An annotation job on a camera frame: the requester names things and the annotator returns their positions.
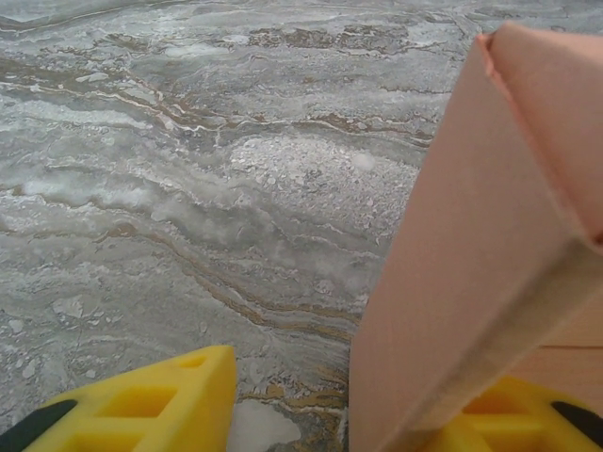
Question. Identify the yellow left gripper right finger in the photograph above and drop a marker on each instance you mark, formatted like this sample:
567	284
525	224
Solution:
523	419

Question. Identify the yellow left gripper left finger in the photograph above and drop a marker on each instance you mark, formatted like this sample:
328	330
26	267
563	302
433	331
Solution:
155	405

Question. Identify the salmon orange paper box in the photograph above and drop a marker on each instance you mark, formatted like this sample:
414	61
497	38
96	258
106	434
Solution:
471	235

